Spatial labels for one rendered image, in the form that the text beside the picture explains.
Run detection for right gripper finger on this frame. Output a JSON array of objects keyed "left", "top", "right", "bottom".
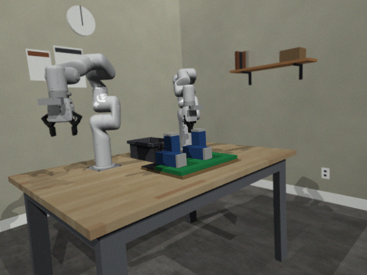
[
  {"left": 41, "top": 114, "right": 56, "bottom": 137},
  {"left": 69, "top": 111, "right": 82, "bottom": 136}
]

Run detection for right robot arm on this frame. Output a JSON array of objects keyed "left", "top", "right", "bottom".
[{"left": 37, "top": 53, "right": 120, "bottom": 169}]

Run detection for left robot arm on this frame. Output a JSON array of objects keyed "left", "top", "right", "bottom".
[{"left": 173, "top": 68, "right": 204, "bottom": 150}]

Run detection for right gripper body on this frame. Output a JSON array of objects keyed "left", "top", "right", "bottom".
[{"left": 48, "top": 97, "right": 75, "bottom": 123}]

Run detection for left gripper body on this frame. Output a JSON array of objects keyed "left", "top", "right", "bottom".
[{"left": 182, "top": 106, "right": 197, "bottom": 122}]

